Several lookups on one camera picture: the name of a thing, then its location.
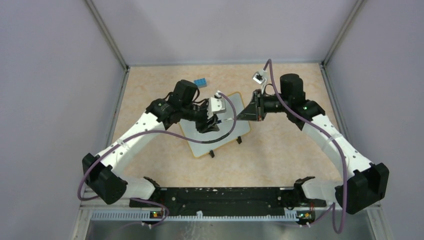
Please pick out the blue white marker pen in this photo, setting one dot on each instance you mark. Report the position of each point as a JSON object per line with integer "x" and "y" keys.
{"x": 226, "y": 119}

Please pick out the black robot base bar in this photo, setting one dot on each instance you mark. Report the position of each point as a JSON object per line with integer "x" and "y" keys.
{"x": 232, "y": 201}

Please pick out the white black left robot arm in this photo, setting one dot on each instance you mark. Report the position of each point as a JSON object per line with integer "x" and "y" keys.
{"x": 102, "y": 171}

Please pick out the blue lego brick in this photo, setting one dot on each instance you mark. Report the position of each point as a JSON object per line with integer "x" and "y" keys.
{"x": 200, "y": 83}

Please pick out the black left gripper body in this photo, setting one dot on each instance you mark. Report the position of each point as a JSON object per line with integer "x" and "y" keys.
{"x": 202, "y": 126}

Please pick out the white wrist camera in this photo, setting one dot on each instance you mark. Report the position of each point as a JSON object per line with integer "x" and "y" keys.
{"x": 216, "y": 104}
{"x": 261, "y": 78}

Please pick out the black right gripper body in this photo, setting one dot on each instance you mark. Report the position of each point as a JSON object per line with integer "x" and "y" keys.
{"x": 259, "y": 98}

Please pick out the white cable duct strip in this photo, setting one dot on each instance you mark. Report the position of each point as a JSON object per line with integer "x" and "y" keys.
{"x": 146, "y": 216}

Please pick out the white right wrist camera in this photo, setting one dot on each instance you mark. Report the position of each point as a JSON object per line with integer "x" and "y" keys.
{"x": 261, "y": 78}

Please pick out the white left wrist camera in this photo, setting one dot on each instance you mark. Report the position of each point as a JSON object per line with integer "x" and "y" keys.
{"x": 216, "y": 104}

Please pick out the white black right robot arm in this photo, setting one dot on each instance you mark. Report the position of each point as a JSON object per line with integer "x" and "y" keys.
{"x": 364, "y": 183}

